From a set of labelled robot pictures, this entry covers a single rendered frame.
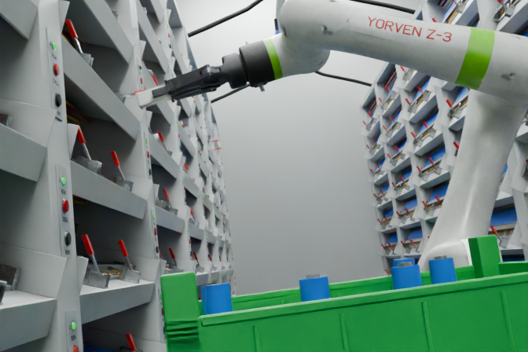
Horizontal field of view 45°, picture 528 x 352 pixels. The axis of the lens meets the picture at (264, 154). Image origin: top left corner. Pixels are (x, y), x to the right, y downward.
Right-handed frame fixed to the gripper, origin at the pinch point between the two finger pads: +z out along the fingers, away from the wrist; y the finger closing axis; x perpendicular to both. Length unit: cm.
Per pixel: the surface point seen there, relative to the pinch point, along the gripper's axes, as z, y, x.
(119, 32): 3.2, 1.5, 16.9
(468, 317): -22, -95, -48
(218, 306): -8, -88, -43
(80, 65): 6.9, -33.3, -1.6
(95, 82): 7.0, -23.8, -1.7
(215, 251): 13, 226, -26
